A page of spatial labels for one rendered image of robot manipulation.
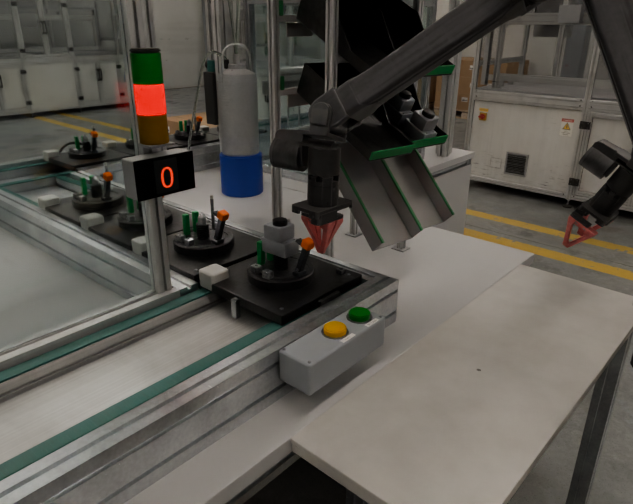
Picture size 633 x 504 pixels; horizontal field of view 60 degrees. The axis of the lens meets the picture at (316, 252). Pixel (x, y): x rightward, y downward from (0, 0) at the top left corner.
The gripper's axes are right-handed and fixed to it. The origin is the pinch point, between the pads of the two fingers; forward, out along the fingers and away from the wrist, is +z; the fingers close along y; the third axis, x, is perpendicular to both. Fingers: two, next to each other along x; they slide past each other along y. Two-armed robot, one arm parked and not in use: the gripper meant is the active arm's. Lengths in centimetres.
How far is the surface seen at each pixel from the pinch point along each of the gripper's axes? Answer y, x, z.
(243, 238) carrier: -9.5, -32.7, 9.7
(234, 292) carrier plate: 11.0, -12.4, 9.7
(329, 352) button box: 13.6, 14.0, 10.3
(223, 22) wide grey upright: -78, -119, -38
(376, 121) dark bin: -34.4, -13.3, -18.4
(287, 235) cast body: -0.2, -9.0, -0.2
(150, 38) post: -45, -119, -32
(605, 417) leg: -60, 45, 50
